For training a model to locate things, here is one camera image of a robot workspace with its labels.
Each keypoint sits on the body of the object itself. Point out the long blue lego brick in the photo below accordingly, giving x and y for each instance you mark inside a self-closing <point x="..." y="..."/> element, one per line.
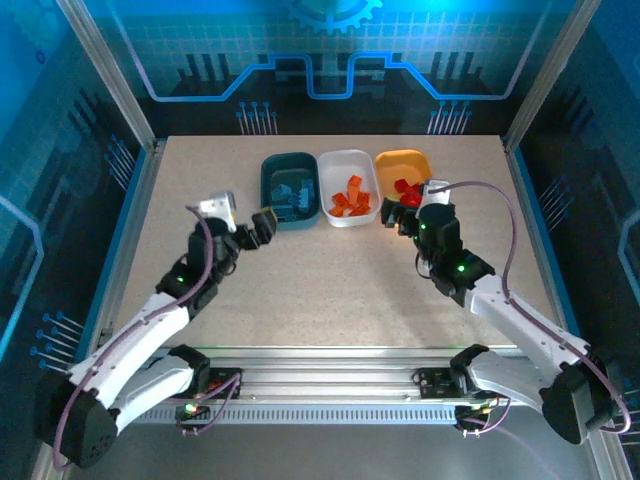
<point x="286" y="212"/>

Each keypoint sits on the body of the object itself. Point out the red lego brick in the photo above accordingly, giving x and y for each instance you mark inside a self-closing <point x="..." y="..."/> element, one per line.
<point x="413" y="196"/>
<point x="400" y="186"/>

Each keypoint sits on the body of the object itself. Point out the long orange lego brick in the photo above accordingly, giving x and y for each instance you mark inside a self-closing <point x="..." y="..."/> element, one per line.
<point x="354" y="185"/>

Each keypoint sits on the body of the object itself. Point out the yellow plastic container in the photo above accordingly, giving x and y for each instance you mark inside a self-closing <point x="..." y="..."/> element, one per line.
<point x="395" y="165"/>

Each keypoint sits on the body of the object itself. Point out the dark green plastic container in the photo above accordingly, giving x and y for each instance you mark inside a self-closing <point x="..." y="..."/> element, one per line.
<point x="287" y="167"/>

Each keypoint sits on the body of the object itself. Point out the white plastic container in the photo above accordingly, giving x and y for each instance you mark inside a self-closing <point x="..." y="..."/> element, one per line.
<point x="340" y="170"/>

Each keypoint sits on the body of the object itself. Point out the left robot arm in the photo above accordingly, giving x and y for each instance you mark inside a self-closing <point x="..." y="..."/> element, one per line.
<point x="130" y="335"/>

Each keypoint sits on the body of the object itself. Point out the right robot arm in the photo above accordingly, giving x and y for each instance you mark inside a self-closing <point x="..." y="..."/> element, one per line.
<point x="525" y="320"/>

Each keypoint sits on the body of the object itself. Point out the grey metal panel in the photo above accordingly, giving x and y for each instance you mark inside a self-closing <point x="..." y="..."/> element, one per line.
<point x="325" y="455"/>

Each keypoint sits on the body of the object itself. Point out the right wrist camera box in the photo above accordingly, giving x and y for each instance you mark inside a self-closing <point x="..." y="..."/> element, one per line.
<point x="442" y="197"/>

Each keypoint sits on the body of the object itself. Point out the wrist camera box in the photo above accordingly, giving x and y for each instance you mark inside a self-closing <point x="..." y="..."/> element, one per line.
<point x="220" y="205"/>
<point x="442" y="197"/>

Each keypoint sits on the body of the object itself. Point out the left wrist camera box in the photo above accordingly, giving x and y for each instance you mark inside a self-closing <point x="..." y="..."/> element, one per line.
<point x="220" y="205"/>

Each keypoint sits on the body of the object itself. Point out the aluminium and blue side rail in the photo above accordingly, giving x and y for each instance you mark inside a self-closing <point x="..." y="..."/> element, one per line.
<point x="526" y="200"/>
<point x="140" y="200"/>

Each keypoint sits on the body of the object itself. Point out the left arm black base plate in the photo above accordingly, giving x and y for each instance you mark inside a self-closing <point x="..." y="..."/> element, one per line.
<point x="225" y="375"/>

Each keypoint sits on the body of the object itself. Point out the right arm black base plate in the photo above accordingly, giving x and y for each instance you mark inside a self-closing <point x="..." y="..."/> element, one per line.
<point x="435" y="385"/>

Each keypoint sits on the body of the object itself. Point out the aluminium mounting rail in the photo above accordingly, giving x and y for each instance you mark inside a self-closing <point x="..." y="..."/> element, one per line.
<point x="325" y="380"/>

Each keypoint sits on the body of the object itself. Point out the aluminium frame post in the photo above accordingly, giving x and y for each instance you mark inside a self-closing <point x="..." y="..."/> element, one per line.
<point x="111" y="75"/>
<point x="550" y="75"/>

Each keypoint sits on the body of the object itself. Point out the aluminium frame bar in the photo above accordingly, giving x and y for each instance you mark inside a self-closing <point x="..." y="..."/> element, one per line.
<point x="620" y="465"/>

